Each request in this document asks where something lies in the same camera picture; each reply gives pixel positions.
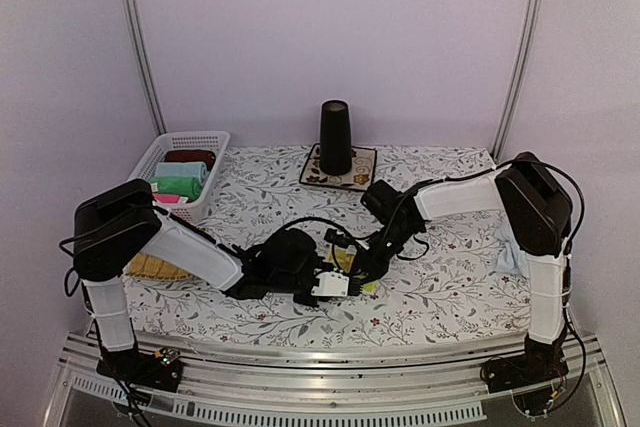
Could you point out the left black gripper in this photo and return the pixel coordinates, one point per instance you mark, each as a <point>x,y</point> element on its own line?
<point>316,261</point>

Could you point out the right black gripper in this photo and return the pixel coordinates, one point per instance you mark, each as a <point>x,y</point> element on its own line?
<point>370,263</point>

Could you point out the yellow-green patterned towel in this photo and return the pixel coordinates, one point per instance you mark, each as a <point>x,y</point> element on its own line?
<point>343,260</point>

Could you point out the light blue towel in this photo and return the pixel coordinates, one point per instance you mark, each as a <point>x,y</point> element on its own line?
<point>511,259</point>

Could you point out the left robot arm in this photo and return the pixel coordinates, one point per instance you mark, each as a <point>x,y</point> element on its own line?
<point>115,226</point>

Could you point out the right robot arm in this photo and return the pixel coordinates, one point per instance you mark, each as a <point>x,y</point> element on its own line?
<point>536,206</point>

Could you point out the green rolled towel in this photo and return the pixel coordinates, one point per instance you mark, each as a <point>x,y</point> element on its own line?
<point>189,187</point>

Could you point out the dark red rolled towel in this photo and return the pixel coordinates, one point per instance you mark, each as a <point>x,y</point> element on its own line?
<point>191,155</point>

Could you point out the pink rolled towel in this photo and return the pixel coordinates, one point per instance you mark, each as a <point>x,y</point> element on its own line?
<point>172,199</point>

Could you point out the woven bamboo tray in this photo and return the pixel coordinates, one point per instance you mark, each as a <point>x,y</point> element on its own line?
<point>149,267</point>

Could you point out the black tall cup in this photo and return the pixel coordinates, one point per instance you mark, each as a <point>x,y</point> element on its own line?
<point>335,138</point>

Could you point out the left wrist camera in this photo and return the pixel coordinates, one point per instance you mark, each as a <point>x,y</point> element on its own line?
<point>334,284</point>

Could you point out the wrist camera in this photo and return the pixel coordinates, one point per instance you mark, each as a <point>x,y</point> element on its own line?
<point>334,284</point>
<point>338,239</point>

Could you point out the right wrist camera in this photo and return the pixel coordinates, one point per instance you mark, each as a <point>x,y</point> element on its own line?
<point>338,239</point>

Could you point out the aluminium front rail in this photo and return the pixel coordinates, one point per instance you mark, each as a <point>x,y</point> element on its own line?
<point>236,385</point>

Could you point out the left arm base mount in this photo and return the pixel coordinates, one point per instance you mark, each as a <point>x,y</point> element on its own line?
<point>161,370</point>

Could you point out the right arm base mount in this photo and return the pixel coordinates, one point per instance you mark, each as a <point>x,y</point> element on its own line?
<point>534,366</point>

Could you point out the left aluminium post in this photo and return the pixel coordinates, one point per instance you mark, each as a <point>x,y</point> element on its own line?
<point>134,25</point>

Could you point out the aluminium post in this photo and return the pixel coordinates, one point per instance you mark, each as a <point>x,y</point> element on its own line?
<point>525,44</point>
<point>134,25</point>

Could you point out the right aluminium post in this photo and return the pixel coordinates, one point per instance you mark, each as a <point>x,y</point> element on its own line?
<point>525,44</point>

